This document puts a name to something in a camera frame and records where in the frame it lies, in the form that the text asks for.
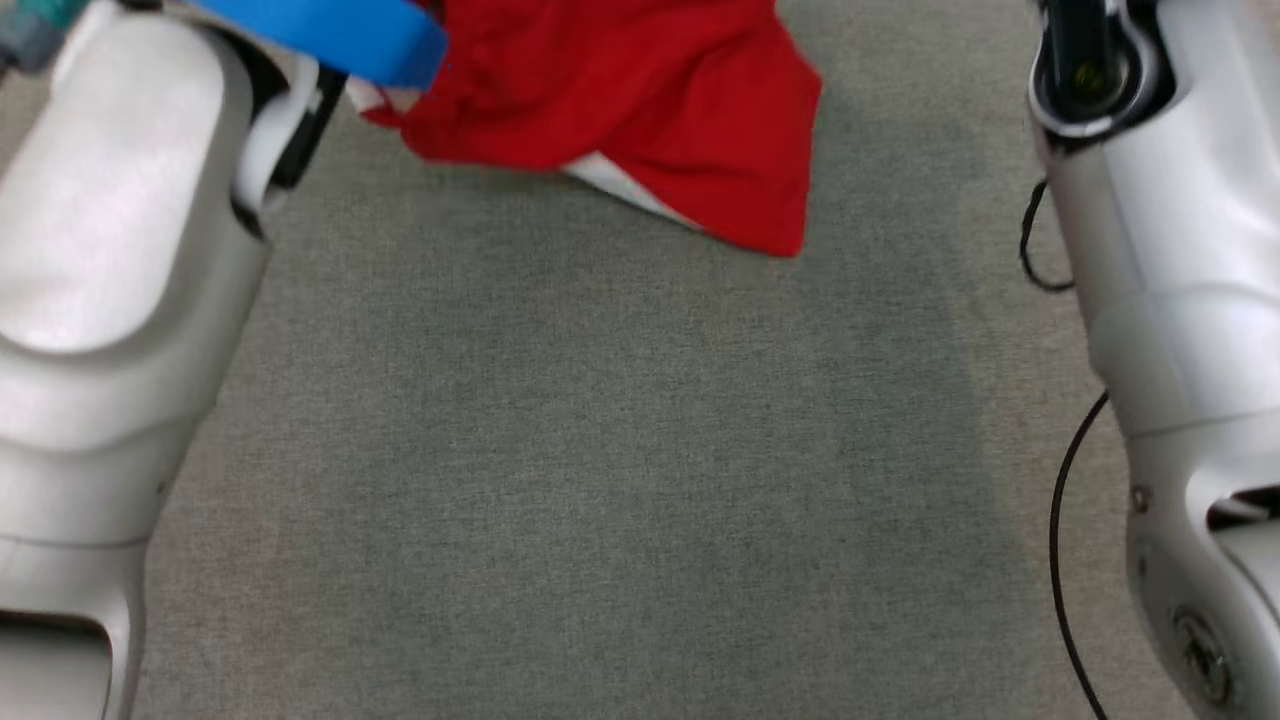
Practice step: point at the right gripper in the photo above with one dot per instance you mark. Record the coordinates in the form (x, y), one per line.
(1090, 70)

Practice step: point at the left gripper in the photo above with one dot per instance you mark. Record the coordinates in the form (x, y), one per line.
(290, 130)

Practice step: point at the red shorts with white stripe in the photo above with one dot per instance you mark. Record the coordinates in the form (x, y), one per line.
(620, 100)

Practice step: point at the blue left camera bracket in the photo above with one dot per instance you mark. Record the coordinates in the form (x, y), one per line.
(330, 35)

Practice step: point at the teal left camera connector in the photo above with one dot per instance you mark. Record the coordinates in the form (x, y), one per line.
(35, 25)

